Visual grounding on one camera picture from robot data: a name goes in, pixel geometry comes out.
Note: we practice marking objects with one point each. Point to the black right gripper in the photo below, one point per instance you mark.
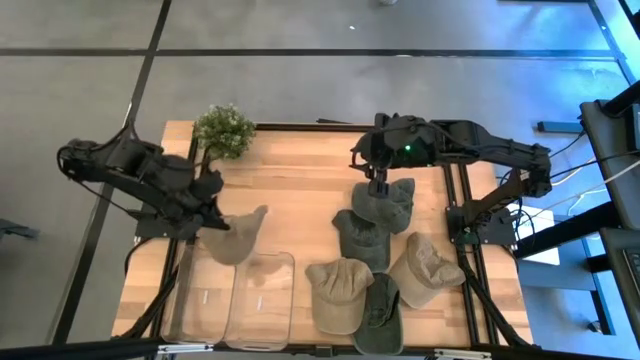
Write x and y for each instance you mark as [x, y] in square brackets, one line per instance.
[382, 145]

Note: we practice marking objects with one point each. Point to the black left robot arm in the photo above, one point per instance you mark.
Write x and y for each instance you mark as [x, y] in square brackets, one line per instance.
[125, 172]

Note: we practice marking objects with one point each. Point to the grey furniture foot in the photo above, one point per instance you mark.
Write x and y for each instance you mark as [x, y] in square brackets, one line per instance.
[17, 230]

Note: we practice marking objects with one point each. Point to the dark grey desk with keyboard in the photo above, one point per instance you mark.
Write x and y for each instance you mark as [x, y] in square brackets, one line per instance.
[620, 300]

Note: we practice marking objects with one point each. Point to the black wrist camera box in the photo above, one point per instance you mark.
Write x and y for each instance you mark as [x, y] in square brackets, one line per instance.
[415, 147]

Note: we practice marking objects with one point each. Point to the black desk beam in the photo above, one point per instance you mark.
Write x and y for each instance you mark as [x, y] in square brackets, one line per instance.
[565, 235]

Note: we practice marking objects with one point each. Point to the dark green cap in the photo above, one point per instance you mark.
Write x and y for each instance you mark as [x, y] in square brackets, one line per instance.
[382, 320]
[362, 245]

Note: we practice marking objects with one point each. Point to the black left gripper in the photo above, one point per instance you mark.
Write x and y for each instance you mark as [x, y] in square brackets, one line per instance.
[206, 190]

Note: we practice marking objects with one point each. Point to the blue bar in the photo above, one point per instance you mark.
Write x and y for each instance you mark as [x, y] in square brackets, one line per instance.
[560, 127]

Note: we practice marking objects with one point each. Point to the clear plastic bin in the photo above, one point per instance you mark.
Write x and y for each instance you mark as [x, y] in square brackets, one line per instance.
[197, 305]
[260, 305]

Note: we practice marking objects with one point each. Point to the black frame rail silver brackets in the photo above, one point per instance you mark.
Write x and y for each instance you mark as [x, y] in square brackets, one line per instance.
[75, 349]

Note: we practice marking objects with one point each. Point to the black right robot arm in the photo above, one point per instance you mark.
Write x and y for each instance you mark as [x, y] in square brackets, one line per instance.
[500, 147]

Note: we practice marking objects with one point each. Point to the black keyboard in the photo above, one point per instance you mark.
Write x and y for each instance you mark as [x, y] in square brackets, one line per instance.
[632, 270]

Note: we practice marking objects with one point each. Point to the small green potted plant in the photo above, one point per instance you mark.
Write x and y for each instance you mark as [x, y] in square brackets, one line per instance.
[225, 131]

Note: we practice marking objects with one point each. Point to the black aluminium frame rail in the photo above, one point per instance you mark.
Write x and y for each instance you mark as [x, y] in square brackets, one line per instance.
[310, 126]
[450, 195]
[162, 305]
[464, 190]

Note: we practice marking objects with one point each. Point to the white sheet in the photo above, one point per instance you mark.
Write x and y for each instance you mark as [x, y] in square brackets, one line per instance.
[542, 235]

